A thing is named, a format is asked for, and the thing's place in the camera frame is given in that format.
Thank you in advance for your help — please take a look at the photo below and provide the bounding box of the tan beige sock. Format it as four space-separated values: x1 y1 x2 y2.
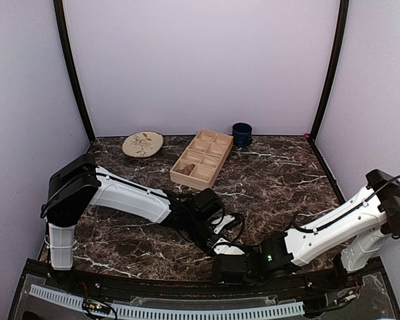
181 164 195 175

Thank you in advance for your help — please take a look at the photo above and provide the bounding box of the wooden compartment tray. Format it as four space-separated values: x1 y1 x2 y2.
170 129 233 191

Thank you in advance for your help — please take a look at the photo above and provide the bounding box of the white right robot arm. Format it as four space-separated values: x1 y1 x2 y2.
211 169 400 289

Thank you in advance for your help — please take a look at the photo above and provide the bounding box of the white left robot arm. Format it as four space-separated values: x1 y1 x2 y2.
41 154 243 291

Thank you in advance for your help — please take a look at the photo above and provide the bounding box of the cream floral plate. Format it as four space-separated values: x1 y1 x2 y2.
122 131 163 158

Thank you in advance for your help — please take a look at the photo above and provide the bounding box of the dark blue mug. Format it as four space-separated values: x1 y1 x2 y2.
232 123 253 148

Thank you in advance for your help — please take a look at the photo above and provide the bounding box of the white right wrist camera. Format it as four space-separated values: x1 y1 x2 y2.
212 237 245 255

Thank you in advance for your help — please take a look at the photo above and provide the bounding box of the white slotted cable duct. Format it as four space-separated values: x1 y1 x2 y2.
29 284 305 319

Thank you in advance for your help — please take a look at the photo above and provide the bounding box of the black left frame post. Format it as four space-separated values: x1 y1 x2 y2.
53 0 96 143

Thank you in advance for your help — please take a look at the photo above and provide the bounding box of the black frame post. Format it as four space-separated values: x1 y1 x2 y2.
309 0 349 144
53 0 96 143

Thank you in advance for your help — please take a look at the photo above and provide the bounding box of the black right frame post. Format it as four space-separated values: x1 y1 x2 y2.
309 0 349 144

